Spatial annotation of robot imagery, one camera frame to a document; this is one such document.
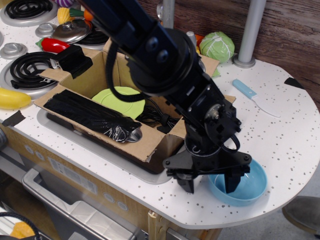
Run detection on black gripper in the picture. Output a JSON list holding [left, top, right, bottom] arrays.
[[162, 140, 252, 194]]

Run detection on light blue bowl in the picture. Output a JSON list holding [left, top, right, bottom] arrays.
[[208, 159, 268, 207]]

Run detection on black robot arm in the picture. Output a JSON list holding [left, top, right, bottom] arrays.
[[81, 0, 252, 193]]

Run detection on green plate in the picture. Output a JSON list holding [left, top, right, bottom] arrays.
[[92, 88, 146, 119]]

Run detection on black tape piece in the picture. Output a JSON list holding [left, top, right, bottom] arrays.
[[2, 110, 26, 127], [284, 77, 304, 90]]

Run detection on green toy cabbage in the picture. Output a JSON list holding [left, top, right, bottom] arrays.
[[199, 31, 235, 63]]

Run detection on grey salt shaker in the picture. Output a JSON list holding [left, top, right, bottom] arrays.
[[186, 31, 197, 48]]

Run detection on cardboard box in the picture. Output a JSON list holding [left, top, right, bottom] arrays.
[[33, 37, 236, 163]]

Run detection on black middle stove coil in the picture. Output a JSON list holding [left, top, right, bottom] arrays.
[[76, 26, 109, 46]]

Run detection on black stove coil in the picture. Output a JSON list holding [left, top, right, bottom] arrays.
[[4, 0, 54, 19], [76, 26, 109, 46], [9, 51, 56, 90]]

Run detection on silver pot lid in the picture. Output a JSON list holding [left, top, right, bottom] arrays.
[[51, 19, 93, 44]]

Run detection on toy carrot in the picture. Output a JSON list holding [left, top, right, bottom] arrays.
[[69, 8, 94, 21]]

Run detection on red toy pepper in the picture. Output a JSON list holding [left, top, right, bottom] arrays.
[[35, 37, 70, 54]]

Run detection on yellow toy banana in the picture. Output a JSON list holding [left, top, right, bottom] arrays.
[[0, 87, 32, 110]]

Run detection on black front stove coil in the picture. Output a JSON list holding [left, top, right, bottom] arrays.
[[9, 51, 56, 90]]

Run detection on toy corn cob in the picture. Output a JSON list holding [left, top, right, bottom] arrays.
[[57, 7, 75, 25]]

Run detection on grey stove knob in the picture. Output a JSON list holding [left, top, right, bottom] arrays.
[[35, 22, 57, 38], [0, 42, 28, 60]]

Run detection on purple toy eggplant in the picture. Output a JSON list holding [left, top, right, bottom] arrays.
[[54, 0, 75, 8]]

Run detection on black rear stove coil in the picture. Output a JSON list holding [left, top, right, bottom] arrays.
[[4, 0, 54, 19]]

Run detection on black cable bundle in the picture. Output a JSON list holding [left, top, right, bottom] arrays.
[[137, 96, 181, 133]]

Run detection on blue handled white knife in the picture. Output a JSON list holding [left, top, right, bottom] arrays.
[[232, 79, 281, 118]]

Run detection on silver oven door handle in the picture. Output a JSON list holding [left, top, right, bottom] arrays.
[[22, 168, 146, 240]]

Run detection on grey metal post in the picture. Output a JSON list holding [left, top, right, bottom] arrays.
[[232, 0, 267, 69]]

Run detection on grey faucet post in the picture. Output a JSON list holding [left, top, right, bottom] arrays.
[[156, 0, 176, 29]]

